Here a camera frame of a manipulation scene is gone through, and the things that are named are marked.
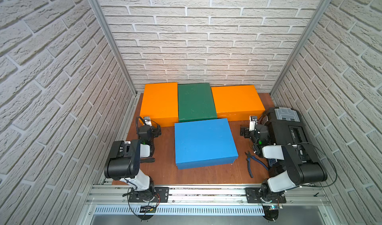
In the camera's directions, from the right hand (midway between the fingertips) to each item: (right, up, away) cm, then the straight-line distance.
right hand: (250, 124), depth 95 cm
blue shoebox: (-32, -8, -15) cm, 36 cm away
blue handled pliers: (-4, -18, -9) cm, 21 cm away
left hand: (-65, +1, -1) cm, 65 cm away
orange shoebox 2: (-10, +14, +3) cm, 17 cm away
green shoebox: (-36, +15, +6) cm, 40 cm away
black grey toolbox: (+15, 0, -14) cm, 20 cm away
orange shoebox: (-60, +15, +4) cm, 62 cm away
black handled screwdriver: (-65, -19, -11) cm, 68 cm away
